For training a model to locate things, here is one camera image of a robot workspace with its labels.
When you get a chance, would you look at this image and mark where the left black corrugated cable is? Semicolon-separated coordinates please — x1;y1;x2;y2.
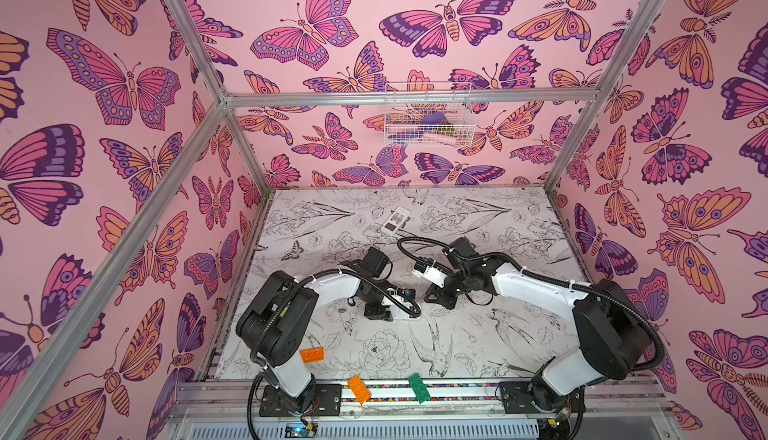
245;268;422;440

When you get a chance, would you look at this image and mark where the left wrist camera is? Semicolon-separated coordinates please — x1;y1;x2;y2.
387;286;416;301

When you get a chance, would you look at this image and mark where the green brick on rail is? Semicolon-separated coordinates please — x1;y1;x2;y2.
407;374;431;404

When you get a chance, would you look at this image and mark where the orange brick on rail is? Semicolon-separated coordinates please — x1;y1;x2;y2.
347;376;372;405

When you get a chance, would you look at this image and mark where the white wire basket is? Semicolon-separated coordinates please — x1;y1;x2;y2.
381;87;476;149

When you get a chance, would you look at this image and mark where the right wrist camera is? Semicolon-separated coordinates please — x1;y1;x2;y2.
412;259;453;288

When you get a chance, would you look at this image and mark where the right black corrugated cable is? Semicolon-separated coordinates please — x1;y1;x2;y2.
395;235;666;375

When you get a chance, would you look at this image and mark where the black corrugated cable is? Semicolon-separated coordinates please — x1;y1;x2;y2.
245;268;422;440
395;235;666;375

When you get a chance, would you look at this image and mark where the orange brick on table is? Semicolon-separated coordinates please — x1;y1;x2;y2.
300;347;325;363

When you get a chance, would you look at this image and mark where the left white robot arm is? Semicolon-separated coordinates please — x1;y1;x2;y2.
235;247;421;402

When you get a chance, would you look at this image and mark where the aluminium cage frame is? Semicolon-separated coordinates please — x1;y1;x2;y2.
1;0;666;439

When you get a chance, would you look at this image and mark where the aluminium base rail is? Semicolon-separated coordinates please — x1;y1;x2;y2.
166;377;679;439

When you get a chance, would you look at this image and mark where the small circuit board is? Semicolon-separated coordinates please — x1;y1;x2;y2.
283;422;318;439

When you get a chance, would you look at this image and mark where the white remote control far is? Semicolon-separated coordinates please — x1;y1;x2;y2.
380;207;411;236

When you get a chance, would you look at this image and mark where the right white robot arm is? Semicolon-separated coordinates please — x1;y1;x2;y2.
413;238;663;413

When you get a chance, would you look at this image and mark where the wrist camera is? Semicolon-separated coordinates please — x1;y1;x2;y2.
387;286;416;301
412;259;453;288

